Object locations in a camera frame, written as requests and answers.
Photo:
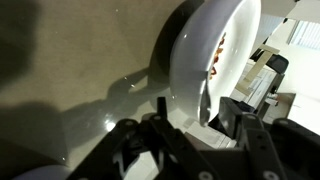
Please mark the large trail mix heap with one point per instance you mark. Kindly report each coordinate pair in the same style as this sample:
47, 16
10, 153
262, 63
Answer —
218, 55

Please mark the white window blinds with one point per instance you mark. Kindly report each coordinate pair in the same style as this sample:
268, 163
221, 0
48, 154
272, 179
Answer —
305, 35

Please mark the light wooden chair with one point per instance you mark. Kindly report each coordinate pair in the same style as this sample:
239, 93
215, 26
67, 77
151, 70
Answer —
258, 68

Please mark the white ceramic bowl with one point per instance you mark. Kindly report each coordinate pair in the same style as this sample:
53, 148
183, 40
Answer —
190, 60

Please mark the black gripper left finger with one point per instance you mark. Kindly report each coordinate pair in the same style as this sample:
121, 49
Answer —
180, 153

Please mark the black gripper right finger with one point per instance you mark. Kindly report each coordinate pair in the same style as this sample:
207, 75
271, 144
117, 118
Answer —
266, 150

